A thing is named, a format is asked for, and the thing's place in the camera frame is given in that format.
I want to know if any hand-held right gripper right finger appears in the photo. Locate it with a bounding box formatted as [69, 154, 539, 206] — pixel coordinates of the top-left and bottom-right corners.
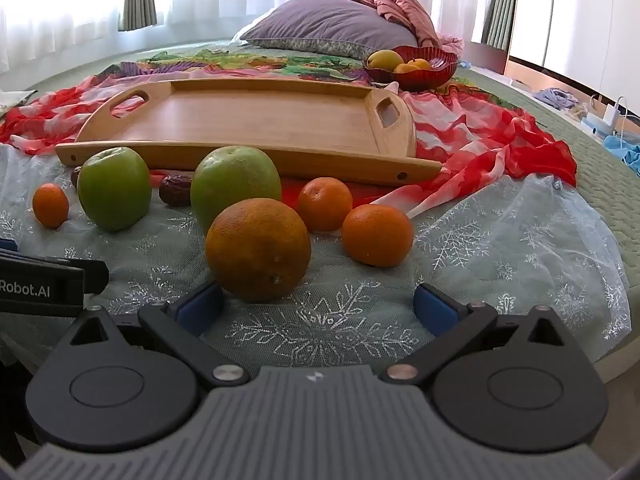
[381, 282, 587, 387]

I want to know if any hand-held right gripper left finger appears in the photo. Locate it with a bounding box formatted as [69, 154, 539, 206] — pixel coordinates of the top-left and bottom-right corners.
[50, 280, 251, 388]

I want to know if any large orange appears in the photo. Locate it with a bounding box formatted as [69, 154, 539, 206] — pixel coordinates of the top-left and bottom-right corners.
[205, 197, 312, 303]

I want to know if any small tangerine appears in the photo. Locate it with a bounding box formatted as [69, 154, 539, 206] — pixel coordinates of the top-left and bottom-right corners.
[32, 183, 70, 229]

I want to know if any green apple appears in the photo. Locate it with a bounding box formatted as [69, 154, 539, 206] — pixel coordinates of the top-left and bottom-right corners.
[76, 147, 152, 233]
[190, 145, 283, 231]

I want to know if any wooden tray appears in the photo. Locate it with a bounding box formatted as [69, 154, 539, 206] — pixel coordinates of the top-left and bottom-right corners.
[54, 77, 443, 185]

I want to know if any snowflake lace cloth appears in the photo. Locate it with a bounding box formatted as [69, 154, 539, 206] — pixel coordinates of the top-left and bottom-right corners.
[0, 145, 631, 366]

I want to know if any red and white scarf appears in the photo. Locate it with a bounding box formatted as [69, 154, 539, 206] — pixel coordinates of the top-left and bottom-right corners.
[0, 67, 578, 221]

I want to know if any green quilted bedspread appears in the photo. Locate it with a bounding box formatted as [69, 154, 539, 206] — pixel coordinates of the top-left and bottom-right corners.
[0, 37, 640, 361]

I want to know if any red glass bowl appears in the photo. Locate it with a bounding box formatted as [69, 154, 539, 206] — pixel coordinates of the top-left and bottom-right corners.
[362, 45, 460, 92]

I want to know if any lilac cloth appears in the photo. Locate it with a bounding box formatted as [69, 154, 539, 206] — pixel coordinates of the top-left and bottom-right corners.
[532, 87, 581, 111]

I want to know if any blue cloth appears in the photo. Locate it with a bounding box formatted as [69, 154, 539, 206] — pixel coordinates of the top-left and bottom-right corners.
[602, 132, 640, 177]

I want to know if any colourful printed scarf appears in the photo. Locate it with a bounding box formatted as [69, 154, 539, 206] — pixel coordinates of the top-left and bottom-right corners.
[75, 47, 381, 83]

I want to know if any yellow mango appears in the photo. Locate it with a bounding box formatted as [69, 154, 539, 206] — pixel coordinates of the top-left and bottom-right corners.
[367, 50, 406, 70]

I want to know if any purple pillow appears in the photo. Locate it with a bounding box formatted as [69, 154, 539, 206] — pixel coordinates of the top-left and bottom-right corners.
[232, 0, 421, 61]

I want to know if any pink quilt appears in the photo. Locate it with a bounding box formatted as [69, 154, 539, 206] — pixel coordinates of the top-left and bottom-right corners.
[367, 0, 466, 56]

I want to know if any white wardrobe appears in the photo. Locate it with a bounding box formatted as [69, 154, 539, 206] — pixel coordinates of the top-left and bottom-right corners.
[507, 0, 640, 106]

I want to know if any white cable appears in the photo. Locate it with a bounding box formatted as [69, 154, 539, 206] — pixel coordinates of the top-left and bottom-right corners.
[612, 95, 640, 122]

